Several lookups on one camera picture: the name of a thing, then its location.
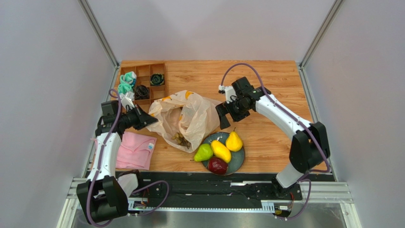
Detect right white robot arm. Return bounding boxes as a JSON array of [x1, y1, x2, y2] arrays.
[[216, 77, 330, 189]]

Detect red fake apple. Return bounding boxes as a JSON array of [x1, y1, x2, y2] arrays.
[[208, 157, 228, 175]]

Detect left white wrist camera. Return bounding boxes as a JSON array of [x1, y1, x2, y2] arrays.
[[120, 91, 135, 111]]

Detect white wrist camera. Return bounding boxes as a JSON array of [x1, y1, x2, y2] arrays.
[[218, 85, 238, 103], [120, 91, 135, 111]]

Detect banana print plastic bag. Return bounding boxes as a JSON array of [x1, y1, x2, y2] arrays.
[[146, 90, 221, 153]]

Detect dark green rolled sock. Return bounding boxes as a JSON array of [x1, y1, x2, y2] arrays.
[[150, 74, 164, 86]]

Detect yellow fake mango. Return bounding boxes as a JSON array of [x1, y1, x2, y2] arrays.
[[211, 140, 231, 163]]

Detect teal rolled sock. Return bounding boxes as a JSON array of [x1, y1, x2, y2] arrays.
[[117, 71, 137, 94]]

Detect green fake pear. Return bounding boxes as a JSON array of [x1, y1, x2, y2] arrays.
[[192, 143, 213, 162]]

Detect wooden compartment tray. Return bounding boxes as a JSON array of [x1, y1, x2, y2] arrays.
[[119, 61, 169, 112]]

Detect black rolled sock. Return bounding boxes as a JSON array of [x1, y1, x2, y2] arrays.
[[134, 85, 150, 100]]

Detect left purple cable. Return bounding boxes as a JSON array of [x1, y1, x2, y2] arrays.
[[86, 88, 170, 228]]

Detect dark grey round plate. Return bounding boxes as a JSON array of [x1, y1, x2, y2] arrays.
[[202, 132, 245, 176]]

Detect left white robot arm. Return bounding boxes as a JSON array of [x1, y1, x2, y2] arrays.
[[76, 100, 158, 228]]

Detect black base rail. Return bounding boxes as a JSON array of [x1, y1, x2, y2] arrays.
[[131, 171, 304, 209]]

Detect pink folded cloth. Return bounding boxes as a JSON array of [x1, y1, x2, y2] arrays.
[[101, 132, 157, 173]]

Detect yellow fake pear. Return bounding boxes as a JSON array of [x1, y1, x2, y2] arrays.
[[225, 128, 243, 152]]

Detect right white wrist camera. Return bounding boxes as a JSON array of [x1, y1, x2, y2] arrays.
[[218, 85, 238, 103]]

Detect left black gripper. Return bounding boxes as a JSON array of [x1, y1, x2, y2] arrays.
[[117, 104, 157, 131]]

